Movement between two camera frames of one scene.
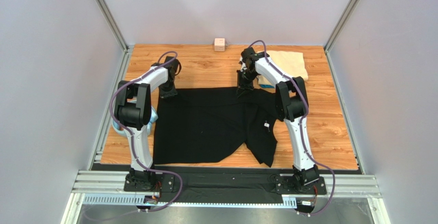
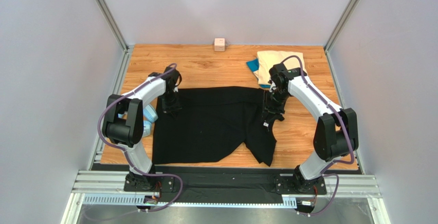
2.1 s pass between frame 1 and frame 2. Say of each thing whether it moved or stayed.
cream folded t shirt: stayed
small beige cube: stayed
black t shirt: stayed
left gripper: moved
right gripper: moved
